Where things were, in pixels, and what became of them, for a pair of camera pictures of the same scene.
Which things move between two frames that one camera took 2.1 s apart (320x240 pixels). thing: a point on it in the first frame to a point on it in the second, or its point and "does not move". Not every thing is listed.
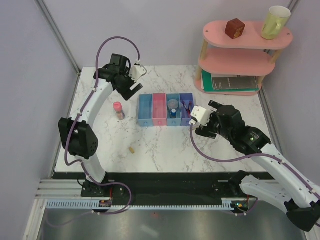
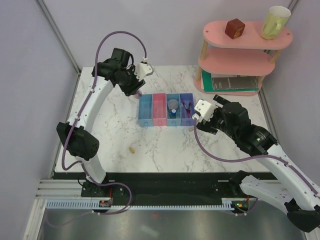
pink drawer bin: [159, 109] does not move
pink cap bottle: [118, 108] to [138, 94]
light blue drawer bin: [145, 117] does not move
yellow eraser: [131, 150] does not move
